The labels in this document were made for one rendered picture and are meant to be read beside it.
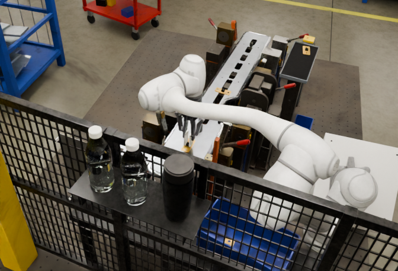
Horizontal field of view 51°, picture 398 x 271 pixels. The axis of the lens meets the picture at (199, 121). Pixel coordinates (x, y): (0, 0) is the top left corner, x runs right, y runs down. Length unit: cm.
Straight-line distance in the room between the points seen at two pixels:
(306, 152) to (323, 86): 169
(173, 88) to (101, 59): 291
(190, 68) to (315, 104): 137
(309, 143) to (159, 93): 55
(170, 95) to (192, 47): 172
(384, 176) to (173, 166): 133
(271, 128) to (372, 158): 84
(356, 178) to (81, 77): 292
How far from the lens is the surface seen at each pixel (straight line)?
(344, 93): 294
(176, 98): 145
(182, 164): 95
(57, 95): 391
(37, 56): 415
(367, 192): 180
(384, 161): 210
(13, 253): 180
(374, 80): 454
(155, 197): 112
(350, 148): 207
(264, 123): 136
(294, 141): 129
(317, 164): 126
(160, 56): 303
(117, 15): 469
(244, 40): 269
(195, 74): 155
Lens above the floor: 230
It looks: 41 degrees down
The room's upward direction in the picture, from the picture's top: 4 degrees clockwise
